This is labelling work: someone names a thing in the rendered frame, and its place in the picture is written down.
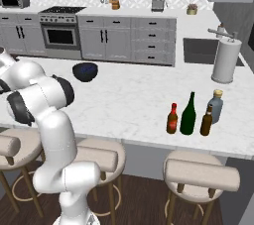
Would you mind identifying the red-brown sauce bottle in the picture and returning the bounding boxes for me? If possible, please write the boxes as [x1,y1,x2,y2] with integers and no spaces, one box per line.
[166,102,179,135]

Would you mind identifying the dark blue bowl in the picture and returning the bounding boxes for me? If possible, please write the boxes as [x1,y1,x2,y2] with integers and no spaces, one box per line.
[71,61,99,83]

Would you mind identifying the grey base cupboard run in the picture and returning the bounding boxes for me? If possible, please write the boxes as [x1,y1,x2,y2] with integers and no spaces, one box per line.
[76,14,178,67]

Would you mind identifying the dark green glass bottle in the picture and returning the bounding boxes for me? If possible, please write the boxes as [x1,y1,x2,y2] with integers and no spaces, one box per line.
[180,91,197,136]

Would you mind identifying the beige bar stool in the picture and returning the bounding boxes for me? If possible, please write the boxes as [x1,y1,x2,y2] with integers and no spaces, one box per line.
[0,127,46,218]
[72,137,127,225]
[163,150,241,225]

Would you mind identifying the brown glass bottle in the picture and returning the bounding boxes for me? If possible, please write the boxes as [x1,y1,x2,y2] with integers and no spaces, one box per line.
[199,103,214,137]

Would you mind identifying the grey bottle with tan cap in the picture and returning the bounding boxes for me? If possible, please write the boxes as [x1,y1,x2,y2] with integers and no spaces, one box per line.
[207,89,224,125]

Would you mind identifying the grey sink basin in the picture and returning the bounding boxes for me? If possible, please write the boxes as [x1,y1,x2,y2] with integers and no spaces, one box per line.
[183,38,245,67]

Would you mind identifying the silver oven with hob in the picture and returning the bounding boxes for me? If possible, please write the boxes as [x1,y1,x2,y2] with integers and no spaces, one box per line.
[38,5,87,60]

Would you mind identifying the grey coffee machine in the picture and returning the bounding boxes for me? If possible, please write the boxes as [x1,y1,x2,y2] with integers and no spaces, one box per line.
[151,0,167,13]

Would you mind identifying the white paper towel roll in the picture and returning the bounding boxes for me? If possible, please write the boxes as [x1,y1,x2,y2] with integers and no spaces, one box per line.
[210,38,242,85]

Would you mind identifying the small potted plant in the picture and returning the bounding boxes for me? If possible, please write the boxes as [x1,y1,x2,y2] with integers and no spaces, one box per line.
[186,3,198,16]

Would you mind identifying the soap dispenser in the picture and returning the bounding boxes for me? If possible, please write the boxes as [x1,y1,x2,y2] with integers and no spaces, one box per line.
[216,22,227,40]

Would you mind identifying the silver tap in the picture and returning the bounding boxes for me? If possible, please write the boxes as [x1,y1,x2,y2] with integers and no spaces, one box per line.
[207,28,239,40]

